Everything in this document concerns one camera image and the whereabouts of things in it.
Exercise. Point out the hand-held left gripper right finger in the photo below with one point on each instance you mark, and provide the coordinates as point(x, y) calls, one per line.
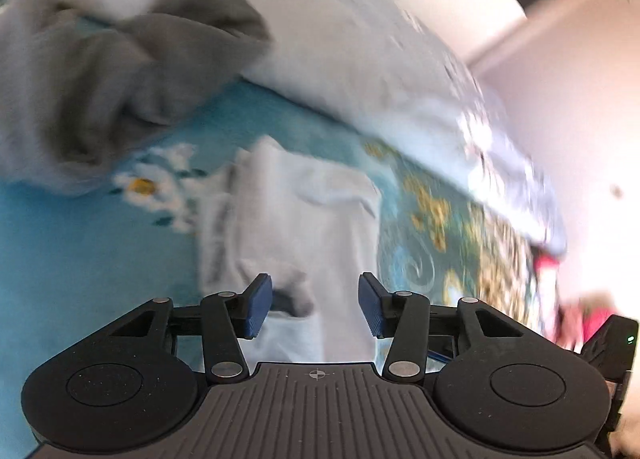
point(372, 306)

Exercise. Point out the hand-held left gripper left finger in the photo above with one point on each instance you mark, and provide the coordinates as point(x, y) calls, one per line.
point(257, 306)

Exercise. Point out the light blue long-sleeve shirt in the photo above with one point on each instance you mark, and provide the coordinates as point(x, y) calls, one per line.
point(320, 239)

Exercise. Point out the pink cloth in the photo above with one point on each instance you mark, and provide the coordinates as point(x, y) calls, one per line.
point(547, 264)

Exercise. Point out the teal floral blanket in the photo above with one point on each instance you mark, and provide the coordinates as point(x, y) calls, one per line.
point(75, 264)

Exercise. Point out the grey floral quilt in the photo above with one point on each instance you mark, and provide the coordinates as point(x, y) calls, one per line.
point(375, 64)

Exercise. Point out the dark grey garment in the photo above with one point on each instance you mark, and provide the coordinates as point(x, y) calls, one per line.
point(100, 79)

